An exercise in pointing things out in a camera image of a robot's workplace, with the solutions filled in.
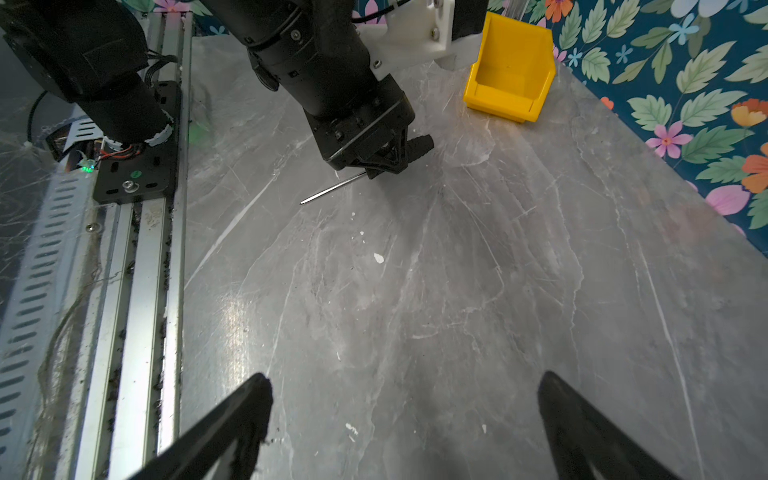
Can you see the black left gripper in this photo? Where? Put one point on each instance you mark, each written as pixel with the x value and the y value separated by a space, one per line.
pixel 373 135

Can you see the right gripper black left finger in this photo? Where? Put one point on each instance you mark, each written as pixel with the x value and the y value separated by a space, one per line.
pixel 225 444

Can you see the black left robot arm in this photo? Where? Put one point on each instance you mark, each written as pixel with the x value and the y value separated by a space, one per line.
pixel 312 50

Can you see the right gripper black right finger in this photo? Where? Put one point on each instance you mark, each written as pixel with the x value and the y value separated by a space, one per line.
pixel 585 444

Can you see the yellow plastic storage bin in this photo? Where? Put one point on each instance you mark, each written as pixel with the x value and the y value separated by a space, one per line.
pixel 514 71

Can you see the perforated grey cable tray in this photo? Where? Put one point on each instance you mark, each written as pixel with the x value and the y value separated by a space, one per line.
pixel 46 278

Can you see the screwdriver with black handle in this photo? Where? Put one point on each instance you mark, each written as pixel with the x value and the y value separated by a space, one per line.
pixel 337 186

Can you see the black mounting plate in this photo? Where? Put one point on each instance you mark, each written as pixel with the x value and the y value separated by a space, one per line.
pixel 130 169

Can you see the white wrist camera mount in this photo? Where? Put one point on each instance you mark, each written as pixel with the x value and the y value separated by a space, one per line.
pixel 405 34

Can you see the aluminium extrusion rail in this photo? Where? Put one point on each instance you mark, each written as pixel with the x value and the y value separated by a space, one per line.
pixel 124 407

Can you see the black robot base joint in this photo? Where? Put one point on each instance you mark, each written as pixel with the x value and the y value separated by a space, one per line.
pixel 90 53

